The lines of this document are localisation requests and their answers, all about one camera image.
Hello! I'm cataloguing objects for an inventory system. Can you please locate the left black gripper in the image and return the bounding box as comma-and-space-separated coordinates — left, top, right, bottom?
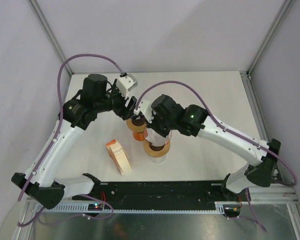
95, 79, 137, 120

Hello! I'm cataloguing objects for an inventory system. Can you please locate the white paper coffee filter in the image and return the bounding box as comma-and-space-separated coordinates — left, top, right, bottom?
143, 127, 172, 147

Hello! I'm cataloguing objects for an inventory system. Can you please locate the wooden dripper ring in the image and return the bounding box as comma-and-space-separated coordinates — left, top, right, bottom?
143, 139, 171, 158
126, 117, 148, 133

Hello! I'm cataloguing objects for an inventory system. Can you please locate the orange glass carafe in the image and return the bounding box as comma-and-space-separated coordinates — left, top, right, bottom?
133, 132, 145, 142

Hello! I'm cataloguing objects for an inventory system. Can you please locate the clear glass carafe brown collar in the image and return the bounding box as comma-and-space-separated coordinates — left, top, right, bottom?
150, 155, 167, 164

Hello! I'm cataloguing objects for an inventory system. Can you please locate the coffee filter pack orange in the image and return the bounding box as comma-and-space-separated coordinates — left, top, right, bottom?
105, 139, 132, 176

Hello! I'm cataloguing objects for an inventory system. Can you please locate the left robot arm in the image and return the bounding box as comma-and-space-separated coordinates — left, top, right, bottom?
11, 73, 138, 210

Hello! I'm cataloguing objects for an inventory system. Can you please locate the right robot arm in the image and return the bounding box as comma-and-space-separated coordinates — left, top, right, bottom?
138, 94, 281, 201

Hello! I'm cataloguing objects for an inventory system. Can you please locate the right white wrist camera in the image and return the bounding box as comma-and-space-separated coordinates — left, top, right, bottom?
133, 100, 154, 124

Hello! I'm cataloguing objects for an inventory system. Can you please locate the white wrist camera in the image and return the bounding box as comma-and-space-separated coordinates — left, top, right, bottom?
133, 100, 154, 124
116, 73, 138, 100

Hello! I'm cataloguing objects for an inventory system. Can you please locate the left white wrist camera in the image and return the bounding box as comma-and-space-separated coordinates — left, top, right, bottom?
116, 73, 138, 100

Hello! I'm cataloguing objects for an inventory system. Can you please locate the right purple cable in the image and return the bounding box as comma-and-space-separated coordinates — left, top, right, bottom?
136, 80, 298, 232

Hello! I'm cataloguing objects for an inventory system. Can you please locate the purple cable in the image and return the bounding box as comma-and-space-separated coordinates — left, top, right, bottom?
136, 80, 298, 232
16, 53, 127, 228

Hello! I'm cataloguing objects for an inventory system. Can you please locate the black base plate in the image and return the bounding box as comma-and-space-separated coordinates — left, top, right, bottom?
71, 179, 252, 211

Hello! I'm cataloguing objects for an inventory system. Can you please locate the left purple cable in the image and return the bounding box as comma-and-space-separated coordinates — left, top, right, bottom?
16, 53, 127, 228

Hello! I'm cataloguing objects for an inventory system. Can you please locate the grey cable duct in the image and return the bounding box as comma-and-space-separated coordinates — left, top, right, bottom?
43, 201, 234, 214

